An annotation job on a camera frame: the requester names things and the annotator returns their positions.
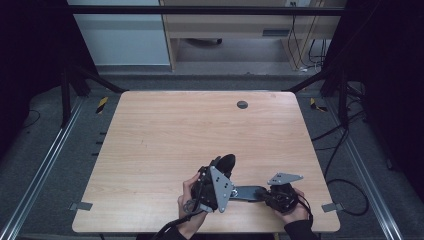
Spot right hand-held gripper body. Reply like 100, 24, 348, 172
266, 172, 304, 214

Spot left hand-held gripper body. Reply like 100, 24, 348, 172
190, 164, 234, 214

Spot black stapler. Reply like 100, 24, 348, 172
213, 153, 269, 203

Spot person's right hand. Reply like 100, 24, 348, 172
276, 188, 313, 225

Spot person's left hand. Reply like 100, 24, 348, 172
177, 172, 208, 239

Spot grey tape piece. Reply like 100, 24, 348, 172
68, 201, 94, 212
321, 202, 344, 213

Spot yellow black hazard tape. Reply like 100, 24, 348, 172
309, 97, 328, 113
95, 96, 109, 115

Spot light wooden desk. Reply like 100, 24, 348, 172
159, 0, 348, 72

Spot white cabinet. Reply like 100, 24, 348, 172
67, 0, 172, 67

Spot black curtain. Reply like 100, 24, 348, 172
324, 0, 424, 201
0, 0, 98, 158

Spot black floor cables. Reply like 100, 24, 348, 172
311, 83, 368, 168

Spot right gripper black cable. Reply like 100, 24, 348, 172
298, 178, 370, 231

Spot aluminium floor rail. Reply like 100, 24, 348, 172
0, 95, 86, 240
324, 98, 406, 240

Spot black frame strut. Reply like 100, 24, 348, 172
60, 64, 129, 128
283, 66, 351, 128

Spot cables hanging by desk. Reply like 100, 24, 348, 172
287, 1, 329, 73

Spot black horizontal frame bar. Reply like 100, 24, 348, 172
68, 5, 348, 17

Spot thin black floor cable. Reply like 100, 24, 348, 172
23, 108, 42, 129

